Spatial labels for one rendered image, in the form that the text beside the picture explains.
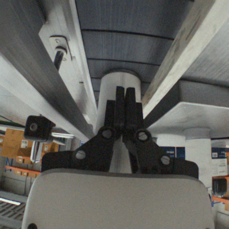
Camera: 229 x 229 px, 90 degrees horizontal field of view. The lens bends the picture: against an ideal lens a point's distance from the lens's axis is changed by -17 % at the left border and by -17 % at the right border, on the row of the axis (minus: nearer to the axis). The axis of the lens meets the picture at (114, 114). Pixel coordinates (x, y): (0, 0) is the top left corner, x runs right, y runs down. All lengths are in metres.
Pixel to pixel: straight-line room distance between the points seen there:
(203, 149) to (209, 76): 0.24
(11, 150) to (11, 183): 7.55
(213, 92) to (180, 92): 0.08
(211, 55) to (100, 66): 0.17
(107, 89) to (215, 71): 0.20
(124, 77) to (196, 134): 0.35
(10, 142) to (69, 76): 1.85
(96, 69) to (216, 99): 0.24
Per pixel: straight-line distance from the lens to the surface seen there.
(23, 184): 9.17
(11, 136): 2.09
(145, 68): 0.16
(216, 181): 0.87
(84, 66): 0.17
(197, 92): 0.29
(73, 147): 0.52
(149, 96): 0.16
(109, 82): 0.16
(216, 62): 0.26
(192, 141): 0.46
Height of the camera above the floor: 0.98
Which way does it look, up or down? 18 degrees down
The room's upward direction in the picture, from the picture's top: 176 degrees counter-clockwise
